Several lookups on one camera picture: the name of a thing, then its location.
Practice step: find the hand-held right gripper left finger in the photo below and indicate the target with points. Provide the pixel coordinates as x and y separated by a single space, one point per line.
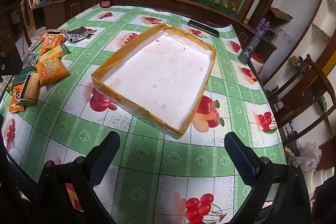
105 155

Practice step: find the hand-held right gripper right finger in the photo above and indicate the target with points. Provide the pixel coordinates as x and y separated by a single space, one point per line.
241 158

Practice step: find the small silver foil packet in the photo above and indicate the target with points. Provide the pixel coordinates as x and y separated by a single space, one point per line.
29 60

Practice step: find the clear cracker packet green edge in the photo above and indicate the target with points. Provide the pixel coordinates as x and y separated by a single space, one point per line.
30 87

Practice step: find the small orange snack packet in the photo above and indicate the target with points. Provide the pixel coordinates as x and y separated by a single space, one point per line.
16 102

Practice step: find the large orange biscuit packet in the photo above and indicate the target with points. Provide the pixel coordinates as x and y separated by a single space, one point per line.
50 70

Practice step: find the orange packet with round logo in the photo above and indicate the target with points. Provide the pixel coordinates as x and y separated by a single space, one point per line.
50 44

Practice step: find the cream cracker packet green ends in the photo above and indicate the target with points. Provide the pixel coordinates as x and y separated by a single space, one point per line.
53 52

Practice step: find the orange packet with dark window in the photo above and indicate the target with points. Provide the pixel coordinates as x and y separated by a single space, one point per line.
52 34

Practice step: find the large silver foil packet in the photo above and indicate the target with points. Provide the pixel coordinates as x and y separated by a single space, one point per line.
77 33

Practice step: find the yellow tray of snacks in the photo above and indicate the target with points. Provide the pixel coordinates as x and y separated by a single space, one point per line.
160 74

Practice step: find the green fruit print tablecloth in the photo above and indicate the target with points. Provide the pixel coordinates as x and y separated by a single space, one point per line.
147 161

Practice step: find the white plastic bag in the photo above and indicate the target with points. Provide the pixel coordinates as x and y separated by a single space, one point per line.
311 154

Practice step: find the dark wooden cabinet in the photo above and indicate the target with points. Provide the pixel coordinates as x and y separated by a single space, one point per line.
65 7

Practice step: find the stack of white cups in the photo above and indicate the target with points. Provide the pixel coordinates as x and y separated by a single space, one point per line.
320 179

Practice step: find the dark wooden armchair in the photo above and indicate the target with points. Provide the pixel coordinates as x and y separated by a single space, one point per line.
304 98

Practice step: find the silver flashlight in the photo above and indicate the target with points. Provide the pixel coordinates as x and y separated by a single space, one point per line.
250 49

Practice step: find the black phone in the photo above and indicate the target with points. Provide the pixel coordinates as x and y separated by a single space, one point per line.
203 28

